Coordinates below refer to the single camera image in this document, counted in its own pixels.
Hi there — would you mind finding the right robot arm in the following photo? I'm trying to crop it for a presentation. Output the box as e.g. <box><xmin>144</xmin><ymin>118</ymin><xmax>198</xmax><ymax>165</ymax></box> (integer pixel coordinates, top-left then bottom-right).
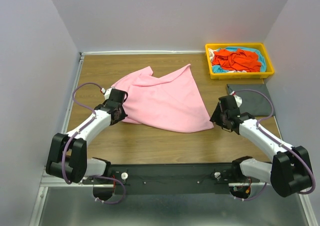
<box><xmin>210</xmin><ymin>93</ymin><xmax>316</xmax><ymax>198</ymax></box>

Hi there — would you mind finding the pink t-shirt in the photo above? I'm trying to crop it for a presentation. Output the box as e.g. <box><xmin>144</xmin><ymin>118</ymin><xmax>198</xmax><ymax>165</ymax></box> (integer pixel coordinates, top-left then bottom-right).
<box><xmin>112</xmin><ymin>64</ymin><xmax>214</xmax><ymax>133</ymax></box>

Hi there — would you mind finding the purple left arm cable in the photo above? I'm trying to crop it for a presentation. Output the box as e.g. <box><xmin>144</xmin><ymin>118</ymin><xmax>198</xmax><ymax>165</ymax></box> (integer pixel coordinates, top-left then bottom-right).
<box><xmin>62</xmin><ymin>82</ymin><xmax>126</xmax><ymax>205</ymax></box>

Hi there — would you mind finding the blue t-shirt in bin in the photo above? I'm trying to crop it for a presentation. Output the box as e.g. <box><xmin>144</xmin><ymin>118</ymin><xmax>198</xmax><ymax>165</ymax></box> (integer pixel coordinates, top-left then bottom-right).
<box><xmin>211</xmin><ymin>46</ymin><xmax>269</xmax><ymax>74</ymax></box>

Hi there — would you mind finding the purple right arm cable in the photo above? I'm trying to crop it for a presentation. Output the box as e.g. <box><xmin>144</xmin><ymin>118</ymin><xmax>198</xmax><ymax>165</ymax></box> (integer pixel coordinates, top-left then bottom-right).
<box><xmin>231</xmin><ymin>88</ymin><xmax>316</xmax><ymax>202</ymax></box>

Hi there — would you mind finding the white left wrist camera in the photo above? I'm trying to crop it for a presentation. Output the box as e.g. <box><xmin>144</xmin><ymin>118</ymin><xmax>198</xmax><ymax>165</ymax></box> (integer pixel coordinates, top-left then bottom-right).
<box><xmin>100</xmin><ymin>87</ymin><xmax>114</xmax><ymax>100</ymax></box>

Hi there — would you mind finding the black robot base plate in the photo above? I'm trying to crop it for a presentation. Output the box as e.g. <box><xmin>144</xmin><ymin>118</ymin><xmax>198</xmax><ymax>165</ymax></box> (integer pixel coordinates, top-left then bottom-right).
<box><xmin>82</xmin><ymin>162</ymin><xmax>259</xmax><ymax>199</ymax></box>

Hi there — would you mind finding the yellow plastic bin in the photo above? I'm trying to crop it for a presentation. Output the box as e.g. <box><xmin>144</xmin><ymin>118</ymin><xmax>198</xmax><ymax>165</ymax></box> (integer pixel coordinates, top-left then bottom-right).
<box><xmin>205</xmin><ymin>42</ymin><xmax>275</xmax><ymax>79</ymax></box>

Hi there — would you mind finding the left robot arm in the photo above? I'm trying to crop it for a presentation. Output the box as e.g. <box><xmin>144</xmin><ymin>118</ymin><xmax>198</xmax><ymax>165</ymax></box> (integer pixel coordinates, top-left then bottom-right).
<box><xmin>45</xmin><ymin>88</ymin><xmax>128</xmax><ymax>184</ymax></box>

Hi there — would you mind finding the orange t-shirt in bin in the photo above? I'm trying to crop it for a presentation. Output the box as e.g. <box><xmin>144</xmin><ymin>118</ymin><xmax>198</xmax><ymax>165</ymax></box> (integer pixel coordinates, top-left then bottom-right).
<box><xmin>212</xmin><ymin>48</ymin><xmax>263</xmax><ymax>73</ymax></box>

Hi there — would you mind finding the white cloth in bin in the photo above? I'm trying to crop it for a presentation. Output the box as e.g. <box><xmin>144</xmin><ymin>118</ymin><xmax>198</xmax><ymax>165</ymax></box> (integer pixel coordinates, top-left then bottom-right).
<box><xmin>208</xmin><ymin>48</ymin><xmax>217</xmax><ymax>64</ymax></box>

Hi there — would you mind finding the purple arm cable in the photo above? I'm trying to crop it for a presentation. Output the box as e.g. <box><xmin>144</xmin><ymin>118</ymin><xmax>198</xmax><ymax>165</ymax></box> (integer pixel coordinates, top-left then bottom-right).
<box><xmin>231</xmin><ymin>88</ymin><xmax>316</xmax><ymax>202</ymax></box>
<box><xmin>62</xmin><ymin>82</ymin><xmax>126</xmax><ymax>205</ymax></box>

